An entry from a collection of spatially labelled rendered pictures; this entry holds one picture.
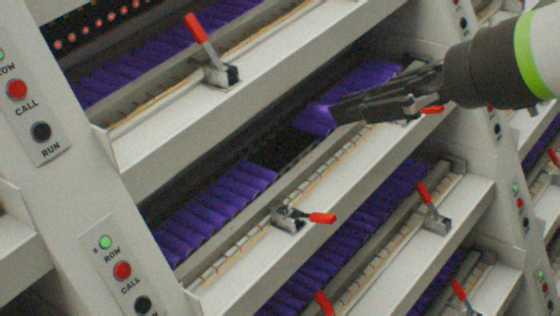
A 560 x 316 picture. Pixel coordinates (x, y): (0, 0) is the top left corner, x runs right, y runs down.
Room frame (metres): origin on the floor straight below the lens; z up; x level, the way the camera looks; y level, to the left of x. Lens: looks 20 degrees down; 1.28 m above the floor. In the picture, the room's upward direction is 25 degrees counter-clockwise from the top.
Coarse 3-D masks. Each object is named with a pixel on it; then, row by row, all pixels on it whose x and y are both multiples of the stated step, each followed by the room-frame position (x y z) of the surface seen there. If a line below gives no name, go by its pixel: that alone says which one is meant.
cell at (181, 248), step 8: (152, 232) 0.75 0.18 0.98; (160, 232) 0.75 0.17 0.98; (160, 240) 0.74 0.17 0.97; (168, 240) 0.73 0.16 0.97; (176, 240) 0.73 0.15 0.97; (168, 248) 0.73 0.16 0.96; (176, 248) 0.72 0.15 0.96; (184, 248) 0.71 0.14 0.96; (192, 248) 0.71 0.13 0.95; (184, 256) 0.71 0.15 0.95
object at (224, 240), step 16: (416, 64) 1.00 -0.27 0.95; (352, 128) 0.87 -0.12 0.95; (368, 128) 0.88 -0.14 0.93; (320, 144) 0.85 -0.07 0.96; (336, 144) 0.85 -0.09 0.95; (304, 160) 0.82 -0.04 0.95; (320, 160) 0.82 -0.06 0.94; (288, 176) 0.79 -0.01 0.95; (304, 176) 0.80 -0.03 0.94; (320, 176) 0.80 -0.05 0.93; (272, 192) 0.77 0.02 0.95; (288, 192) 0.78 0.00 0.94; (256, 208) 0.75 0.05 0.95; (240, 224) 0.73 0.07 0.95; (256, 224) 0.74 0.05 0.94; (224, 240) 0.70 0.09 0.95; (192, 256) 0.69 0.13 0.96; (208, 256) 0.69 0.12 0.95; (224, 256) 0.70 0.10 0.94; (176, 272) 0.67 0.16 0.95; (192, 272) 0.67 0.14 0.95
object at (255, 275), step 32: (384, 32) 1.07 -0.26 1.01; (320, 96) 1.01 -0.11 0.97; (384, 128) 0.89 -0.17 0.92; (416, 128) 0.89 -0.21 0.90; (352, 160) 0.84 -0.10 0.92; (384, 160) 0.84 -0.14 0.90; (160, 192) 0.81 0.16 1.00; (320, 192) 0.79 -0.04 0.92; (352, 192) 0.79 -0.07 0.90; (320, 224) 0.74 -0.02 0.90; (256, 256) 0.70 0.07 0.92; (288, 256) 0.70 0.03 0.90; (224, 288) 0.66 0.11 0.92; (256, 288) 0.66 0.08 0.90
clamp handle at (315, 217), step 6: (288, 210) 0.72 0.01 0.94; (288, 216) 0.73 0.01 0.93; (294, 216) 0.72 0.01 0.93; (300, 216) 0.71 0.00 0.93; (306, 216) 0.71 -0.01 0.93; (312, 216) 0.70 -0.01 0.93; (318, 216) 0.69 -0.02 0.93; (324, 216) 0.68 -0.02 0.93; (330, 216) 0.68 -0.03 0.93; (312, 222) 0.70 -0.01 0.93; (318, 222) 0.69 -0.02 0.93; (324, 222) 0.68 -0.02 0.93; (330, 222) 0.67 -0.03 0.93
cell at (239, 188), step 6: (222, 180) 0.82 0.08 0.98; (228, 180) 0.82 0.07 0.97; (234, 180) 0.82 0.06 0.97; (222, 186) 0.82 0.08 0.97; (228, 186) 0.81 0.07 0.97; (234, 186) 0.81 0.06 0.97; (240, 186) 0.80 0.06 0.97; (246, 186) 0.80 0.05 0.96; (234, 192) 0.80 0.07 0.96; (240, 192) 0.80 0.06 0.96; (246, 192) 0.79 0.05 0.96; (252, 192) 0.78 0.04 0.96; (252, 198) 0.78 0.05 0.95
